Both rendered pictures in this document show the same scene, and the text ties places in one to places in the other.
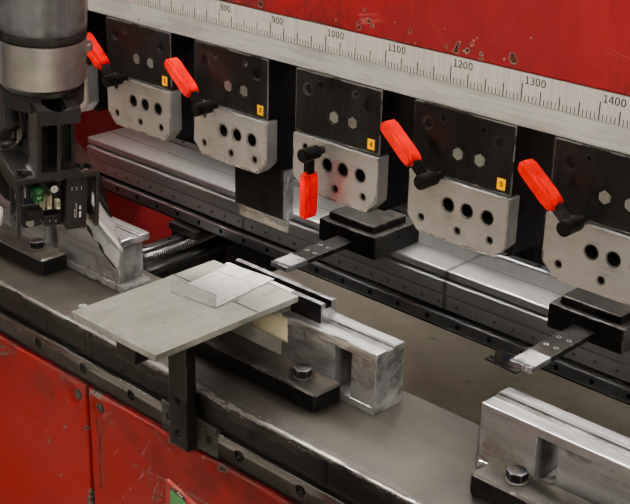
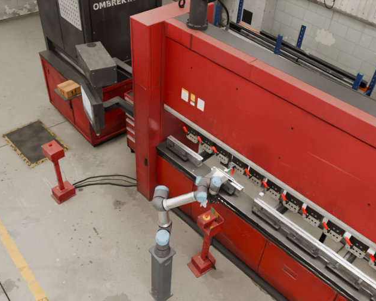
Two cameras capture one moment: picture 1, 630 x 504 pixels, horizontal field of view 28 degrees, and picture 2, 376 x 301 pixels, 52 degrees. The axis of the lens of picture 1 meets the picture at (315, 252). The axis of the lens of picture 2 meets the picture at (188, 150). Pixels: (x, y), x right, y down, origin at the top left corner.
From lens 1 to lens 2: 2.28 m
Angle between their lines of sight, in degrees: 19
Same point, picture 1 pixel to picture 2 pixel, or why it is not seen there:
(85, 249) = (192, 158)
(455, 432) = (249, 200)
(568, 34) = (270, 169)
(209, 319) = not seen: hidden behind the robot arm
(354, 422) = (236, 197)
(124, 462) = not seen: hidden behind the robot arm
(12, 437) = (177, 183)
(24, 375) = (181, 176)
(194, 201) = not seen: hidden behind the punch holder
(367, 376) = (238, 192)
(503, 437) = (256, 205)
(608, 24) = (275, 170)
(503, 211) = (259, 183)
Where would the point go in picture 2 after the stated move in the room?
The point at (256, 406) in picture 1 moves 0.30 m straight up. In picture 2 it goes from (222, 193) to (225, 172)
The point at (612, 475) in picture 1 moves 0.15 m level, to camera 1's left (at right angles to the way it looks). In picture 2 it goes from (270, 213) to (253, 212)
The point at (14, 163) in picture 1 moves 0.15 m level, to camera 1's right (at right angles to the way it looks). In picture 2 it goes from (210, 198) to (228, 199)
